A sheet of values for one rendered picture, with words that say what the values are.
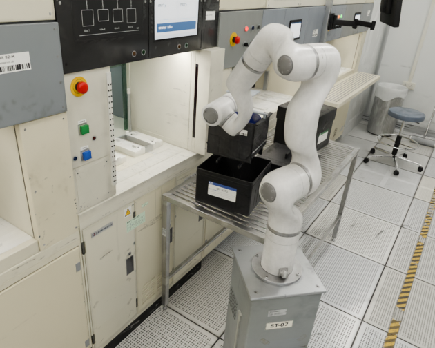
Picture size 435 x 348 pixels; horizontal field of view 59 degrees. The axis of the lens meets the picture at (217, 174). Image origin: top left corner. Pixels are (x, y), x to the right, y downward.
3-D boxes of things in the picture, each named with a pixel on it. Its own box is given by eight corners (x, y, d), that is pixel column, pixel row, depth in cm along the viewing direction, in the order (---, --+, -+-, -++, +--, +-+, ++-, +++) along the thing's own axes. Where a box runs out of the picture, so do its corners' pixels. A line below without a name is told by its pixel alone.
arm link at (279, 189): (308, 229, 136) (321, 168, 125) (273, 248, 125) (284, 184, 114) (282, 213, 144) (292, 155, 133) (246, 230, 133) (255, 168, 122)
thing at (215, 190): (193, 199, 183) (195, 167, 175) (218, 177, 206) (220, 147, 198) (248, 217, 174) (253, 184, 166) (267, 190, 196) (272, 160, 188)
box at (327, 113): (311, 156, 239) (319, 117, 227) (271, 142, 254) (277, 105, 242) (329, 143, 260) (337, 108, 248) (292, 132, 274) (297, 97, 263)
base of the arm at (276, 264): (310, 283, 139) (320, 242, 130) (259, 288, 135) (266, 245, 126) (291, 249, 155) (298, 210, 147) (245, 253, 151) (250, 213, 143)
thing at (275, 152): (301, 191, 198) (306, 168, 192) (250, 174, 211) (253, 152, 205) (319, 170, 221) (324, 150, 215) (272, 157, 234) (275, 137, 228)
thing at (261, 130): (202, 159, 176) (206, 90, 162) (221, 145, 193) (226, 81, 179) (253, 172, 168) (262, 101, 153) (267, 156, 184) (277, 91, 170)
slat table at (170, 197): (253, 365, 193) (274, 243, 158) (161, 308, 221) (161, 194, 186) (335, 240, 292) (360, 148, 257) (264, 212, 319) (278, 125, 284)
